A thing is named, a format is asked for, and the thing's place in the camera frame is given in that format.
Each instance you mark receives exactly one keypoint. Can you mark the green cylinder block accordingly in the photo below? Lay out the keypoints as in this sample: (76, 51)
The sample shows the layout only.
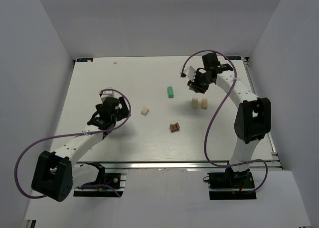
(170, 92)

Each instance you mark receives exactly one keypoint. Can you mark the beige arch block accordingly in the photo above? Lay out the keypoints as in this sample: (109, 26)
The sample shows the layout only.
(144, 111)

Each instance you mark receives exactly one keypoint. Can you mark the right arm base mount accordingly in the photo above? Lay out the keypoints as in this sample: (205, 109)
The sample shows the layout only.
(222, 188)

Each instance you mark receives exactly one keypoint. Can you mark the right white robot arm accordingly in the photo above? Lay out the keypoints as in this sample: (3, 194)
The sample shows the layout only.
(239, 164)

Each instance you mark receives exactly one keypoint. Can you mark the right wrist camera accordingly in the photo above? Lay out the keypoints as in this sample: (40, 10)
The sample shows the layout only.
(188, 72)

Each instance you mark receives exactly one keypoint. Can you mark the right blue corner label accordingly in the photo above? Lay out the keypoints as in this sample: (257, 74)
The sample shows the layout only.
(234, 57)

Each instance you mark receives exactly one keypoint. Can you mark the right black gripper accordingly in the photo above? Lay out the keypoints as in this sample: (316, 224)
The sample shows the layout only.
(196, 86)

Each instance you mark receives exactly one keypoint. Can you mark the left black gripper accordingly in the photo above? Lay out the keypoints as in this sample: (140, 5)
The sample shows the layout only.
(123, 106)

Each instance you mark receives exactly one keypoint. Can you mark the tan rectangular wood block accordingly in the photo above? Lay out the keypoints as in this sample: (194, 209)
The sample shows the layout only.
(194, 103)

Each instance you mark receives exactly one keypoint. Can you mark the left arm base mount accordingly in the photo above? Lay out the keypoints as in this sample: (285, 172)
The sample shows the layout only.
(91, 180)

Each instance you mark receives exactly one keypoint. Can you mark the left blue corner label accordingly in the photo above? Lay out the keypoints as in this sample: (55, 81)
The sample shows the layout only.
(84, 60)

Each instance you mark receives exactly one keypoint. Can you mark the brown notched block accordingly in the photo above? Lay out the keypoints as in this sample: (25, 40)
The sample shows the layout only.
(174, 127)

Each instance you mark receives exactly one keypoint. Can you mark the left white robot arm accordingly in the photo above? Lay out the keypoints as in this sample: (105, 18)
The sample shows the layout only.
(56, 173)

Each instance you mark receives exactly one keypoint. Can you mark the blue corner label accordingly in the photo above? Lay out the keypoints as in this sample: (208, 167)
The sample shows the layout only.
(84, 60)
(234, 57)

